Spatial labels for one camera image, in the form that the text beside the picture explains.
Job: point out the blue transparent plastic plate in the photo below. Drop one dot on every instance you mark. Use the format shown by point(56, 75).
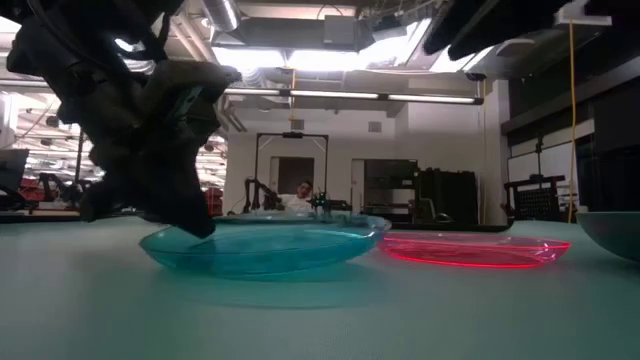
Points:
point(280, 255)

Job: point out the dark computer monitor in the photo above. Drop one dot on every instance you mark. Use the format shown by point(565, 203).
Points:
point(12, 170)

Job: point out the dark brown door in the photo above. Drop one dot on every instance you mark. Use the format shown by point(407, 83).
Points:
point(295, 170)

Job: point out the black gantry camera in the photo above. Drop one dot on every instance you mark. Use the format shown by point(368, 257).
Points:
point(292, 135)

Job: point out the grey ceiling box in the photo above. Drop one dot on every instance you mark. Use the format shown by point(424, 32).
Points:
point(340, 30)

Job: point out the person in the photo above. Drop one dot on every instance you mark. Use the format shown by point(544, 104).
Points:
point(300, 202)

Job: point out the red transparent plastic plate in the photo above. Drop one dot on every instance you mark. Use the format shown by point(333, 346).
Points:
point(475, 252)

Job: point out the dark green plastic plate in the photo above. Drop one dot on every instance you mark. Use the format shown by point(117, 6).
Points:
point(615, 232)

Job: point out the black gantry frame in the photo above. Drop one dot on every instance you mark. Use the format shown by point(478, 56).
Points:
point(256, 160)
point(79, 150)

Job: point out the dark shelf unit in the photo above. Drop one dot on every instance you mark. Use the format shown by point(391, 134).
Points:
point(390, 175)

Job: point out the black pegboard cart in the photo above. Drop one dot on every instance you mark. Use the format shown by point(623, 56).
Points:
point(535, 200)

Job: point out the green table mat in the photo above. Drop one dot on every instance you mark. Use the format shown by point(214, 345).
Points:
point(125, 320)

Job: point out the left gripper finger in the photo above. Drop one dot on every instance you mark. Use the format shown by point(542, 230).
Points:
point(180, 200)
point(115, 197)

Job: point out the silver round air duct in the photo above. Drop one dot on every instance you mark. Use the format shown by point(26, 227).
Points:
point(222, 12)

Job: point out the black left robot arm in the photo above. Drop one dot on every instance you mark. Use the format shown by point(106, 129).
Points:
point(60, 12)

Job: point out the white LED light tube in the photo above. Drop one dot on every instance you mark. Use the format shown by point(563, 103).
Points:
point(255, 91)
point(430, 98)
point(334, 94)

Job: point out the bright ceiling light panel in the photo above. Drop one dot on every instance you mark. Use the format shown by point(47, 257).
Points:
point(250, 57)

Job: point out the red tool chest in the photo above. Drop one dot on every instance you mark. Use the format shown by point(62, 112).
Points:
point(216, 200)

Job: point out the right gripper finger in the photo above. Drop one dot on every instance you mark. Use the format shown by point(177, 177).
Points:
point(455, 22)
point(505, 22)

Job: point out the black background robot arm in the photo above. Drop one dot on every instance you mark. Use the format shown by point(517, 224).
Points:
point(70, 192)
point(332, 205)
point(247, 197)

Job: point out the black cabinet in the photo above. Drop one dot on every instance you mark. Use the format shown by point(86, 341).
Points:
point(447, 195)

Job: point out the dark neighbouring work table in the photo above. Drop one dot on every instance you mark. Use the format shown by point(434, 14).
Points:
point(40, 218)

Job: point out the grey wall vent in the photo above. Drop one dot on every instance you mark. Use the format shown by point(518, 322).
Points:
point(297, 124)
point(375, 126)

